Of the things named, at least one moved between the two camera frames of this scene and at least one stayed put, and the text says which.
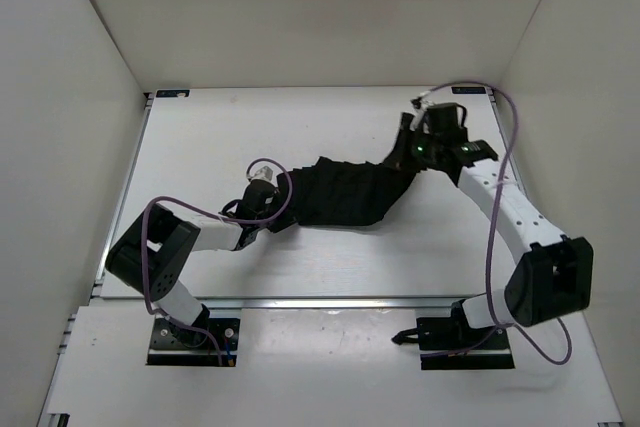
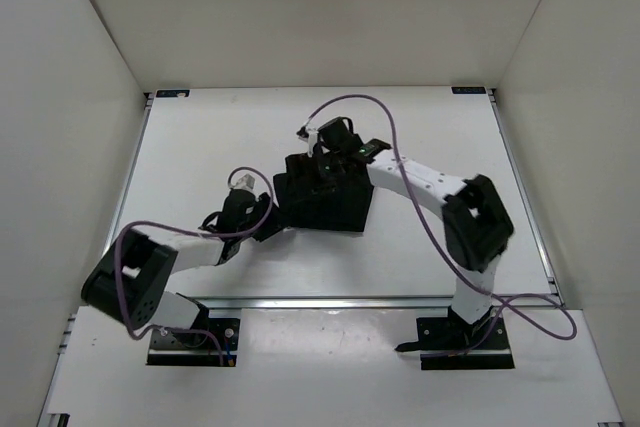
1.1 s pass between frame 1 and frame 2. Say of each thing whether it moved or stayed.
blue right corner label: stayed
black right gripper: moved
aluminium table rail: stayed
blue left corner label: stayed
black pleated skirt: moved
